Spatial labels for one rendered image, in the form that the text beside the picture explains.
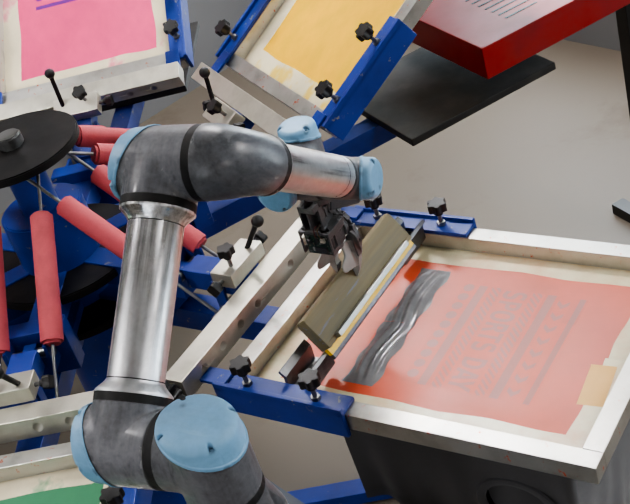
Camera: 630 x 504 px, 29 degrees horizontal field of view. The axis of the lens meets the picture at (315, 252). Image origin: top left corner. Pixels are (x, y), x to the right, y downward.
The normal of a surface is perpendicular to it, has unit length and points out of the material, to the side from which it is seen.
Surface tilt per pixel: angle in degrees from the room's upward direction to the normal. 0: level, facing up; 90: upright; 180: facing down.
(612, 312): 0
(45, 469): 90
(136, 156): 42
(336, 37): 32
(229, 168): 74
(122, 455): 55
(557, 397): 0
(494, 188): 0
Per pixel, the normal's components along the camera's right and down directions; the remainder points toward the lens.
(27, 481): -0.25, -0.79
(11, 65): -0.22, -0.36
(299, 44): -0.66, -0.42
